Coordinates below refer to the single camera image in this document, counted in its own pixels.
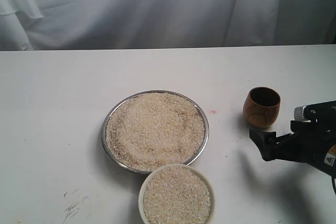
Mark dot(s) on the brown wooden cup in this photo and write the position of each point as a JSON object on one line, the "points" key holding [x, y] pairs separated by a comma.
{"points": [[261, 107]]}

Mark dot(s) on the white ceramic rice bowl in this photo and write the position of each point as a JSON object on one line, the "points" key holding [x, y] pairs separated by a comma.
{"points": [[176, 193]]}

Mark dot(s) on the round steel rice plate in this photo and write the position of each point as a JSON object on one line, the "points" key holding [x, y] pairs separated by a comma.
{"points": [[153, 128]]}

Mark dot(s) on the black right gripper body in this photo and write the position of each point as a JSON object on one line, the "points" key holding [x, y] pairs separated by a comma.
{"points": [[310, 142]]}

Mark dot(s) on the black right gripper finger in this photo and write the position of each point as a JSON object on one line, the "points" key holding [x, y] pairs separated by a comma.
{"points": [[265, 142]]}

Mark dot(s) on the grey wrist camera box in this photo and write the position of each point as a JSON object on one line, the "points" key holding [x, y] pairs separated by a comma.
{"points": [[320, 111]]}

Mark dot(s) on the white backdrop cloth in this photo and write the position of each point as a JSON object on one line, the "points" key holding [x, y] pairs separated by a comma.
{"points": [[135, 24]]}

